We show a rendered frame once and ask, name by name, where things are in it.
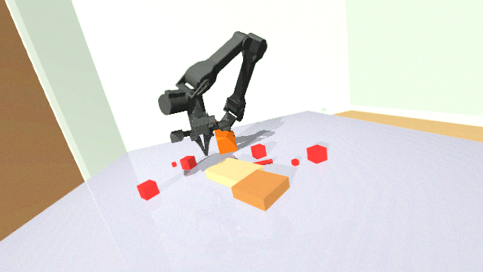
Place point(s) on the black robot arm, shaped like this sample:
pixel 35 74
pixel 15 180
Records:
pixel 202 75

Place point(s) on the red flat bar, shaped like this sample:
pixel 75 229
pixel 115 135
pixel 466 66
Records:
pixel 264 162

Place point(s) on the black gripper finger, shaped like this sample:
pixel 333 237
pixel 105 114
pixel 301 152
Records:
pixel 199 142
pixel 206 142

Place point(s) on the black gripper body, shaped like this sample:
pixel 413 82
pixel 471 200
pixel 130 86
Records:
pixel 179 135

